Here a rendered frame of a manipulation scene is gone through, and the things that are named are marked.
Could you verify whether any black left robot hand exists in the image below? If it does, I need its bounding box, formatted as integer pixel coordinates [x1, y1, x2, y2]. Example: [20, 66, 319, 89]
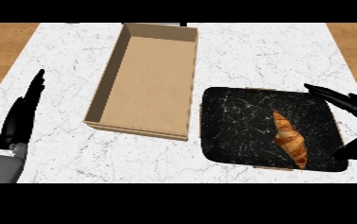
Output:
[0, 68, 48, 151]

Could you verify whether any golden brown croissant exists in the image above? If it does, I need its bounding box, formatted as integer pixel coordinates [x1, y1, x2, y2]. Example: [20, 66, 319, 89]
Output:
[271, 110, 310, 170]

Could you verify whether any black marble tray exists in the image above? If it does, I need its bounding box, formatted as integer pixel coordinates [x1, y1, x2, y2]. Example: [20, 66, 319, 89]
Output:
[200, 86, 352, 173]

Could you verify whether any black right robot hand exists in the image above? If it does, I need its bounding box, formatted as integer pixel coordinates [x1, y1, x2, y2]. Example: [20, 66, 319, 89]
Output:
[303, 83, 357, 162]

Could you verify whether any open cardboard box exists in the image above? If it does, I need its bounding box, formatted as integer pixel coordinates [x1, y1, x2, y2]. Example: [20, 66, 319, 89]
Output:
[85, 23, 200, 142]

